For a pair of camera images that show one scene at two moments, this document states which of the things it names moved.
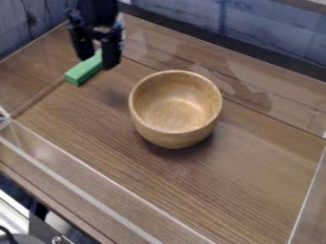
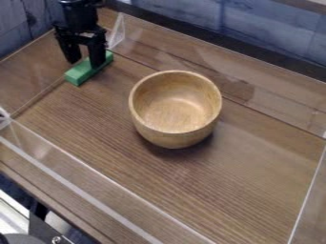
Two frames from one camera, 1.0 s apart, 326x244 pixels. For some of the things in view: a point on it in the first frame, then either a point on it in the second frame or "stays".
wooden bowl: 175,106 stays
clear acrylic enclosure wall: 53,203 stays
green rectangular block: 84,69 stays
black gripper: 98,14 -> 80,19
